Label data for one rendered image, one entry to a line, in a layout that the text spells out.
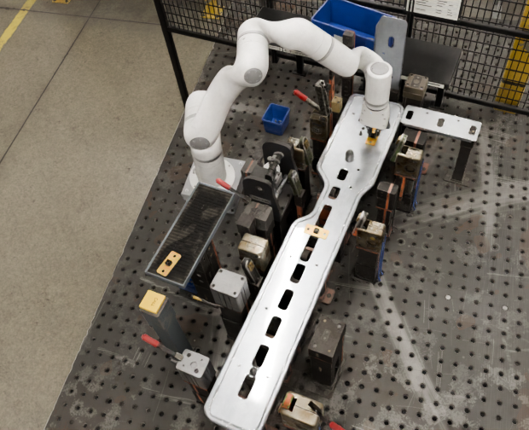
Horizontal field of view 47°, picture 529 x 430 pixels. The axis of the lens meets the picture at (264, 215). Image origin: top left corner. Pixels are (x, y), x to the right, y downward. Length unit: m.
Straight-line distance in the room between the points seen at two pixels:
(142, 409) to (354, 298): 0.86
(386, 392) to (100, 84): 2.89
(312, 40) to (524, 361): 1.29
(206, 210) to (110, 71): 2.47
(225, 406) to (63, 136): 2.56
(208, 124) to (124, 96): 2.03
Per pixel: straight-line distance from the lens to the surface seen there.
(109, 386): 2.30
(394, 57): 2.40
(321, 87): 2.21
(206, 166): 2.37
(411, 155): 2.23
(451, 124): 2.41
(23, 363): 3.30
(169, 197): 2.62
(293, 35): 1.89
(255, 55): 1.90
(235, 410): 1.86
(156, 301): 1.85
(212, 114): 2.12
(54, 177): 3.84
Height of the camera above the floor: 2.78
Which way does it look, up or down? 56 degrees down
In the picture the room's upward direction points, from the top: 9 degrees counter-clockwise
